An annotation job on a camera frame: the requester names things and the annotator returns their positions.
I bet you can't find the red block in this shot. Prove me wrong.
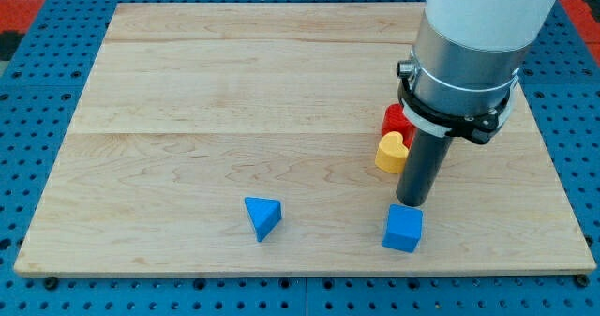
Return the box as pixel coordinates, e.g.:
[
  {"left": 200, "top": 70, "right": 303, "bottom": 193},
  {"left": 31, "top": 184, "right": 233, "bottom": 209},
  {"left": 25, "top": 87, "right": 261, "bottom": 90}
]
[{"left": 381, "top": 104, "right": 416, "bottom": 148}]

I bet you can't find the blue cube block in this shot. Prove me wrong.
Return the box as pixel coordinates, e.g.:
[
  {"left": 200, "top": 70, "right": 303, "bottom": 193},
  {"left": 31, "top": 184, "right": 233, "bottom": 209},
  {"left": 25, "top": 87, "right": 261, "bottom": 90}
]
[{"left": 382, "top": 204, "right": 423, "bottom": 253}]

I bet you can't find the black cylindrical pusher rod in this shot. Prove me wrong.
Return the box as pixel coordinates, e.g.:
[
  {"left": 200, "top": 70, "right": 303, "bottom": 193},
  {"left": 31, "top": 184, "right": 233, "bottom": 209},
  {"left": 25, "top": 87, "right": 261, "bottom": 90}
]
[{"left": 396, "top": 129, "right": 453, "bottom": 207}]

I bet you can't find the blue triangle block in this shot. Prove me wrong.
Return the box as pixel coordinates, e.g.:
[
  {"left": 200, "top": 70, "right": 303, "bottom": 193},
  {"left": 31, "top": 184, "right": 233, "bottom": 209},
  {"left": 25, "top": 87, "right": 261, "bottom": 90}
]
[{"left": 244, "top": 197, "right": 282, "bottom": 243}]

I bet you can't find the wooden board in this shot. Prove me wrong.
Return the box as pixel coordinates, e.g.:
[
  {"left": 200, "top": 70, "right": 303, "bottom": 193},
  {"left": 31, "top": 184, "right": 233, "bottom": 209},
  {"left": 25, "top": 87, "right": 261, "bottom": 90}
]
[{"left": 14, "top": 3, "right": 596, "bottom": 278}]

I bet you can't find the yellow heart block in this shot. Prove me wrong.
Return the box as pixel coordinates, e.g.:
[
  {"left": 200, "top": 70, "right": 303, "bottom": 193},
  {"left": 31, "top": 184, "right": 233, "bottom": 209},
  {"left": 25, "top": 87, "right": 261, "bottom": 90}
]
[{"left": 375, "top": 131, "right": 409, "bottom": 174}]

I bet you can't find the black clamp bracket on arm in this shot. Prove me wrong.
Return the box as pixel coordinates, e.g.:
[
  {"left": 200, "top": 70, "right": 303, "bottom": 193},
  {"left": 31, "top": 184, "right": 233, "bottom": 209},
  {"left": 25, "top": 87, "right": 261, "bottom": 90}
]
[{"left": 397, "top": 78, "right": 515, "bottom": 145}]

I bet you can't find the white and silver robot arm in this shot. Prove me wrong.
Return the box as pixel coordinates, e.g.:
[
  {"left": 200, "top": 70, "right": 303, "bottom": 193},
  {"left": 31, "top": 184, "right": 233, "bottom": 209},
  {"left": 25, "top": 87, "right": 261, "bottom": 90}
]
[{"left": 396, "top": 0, "right": 556, "bottom": 207}]

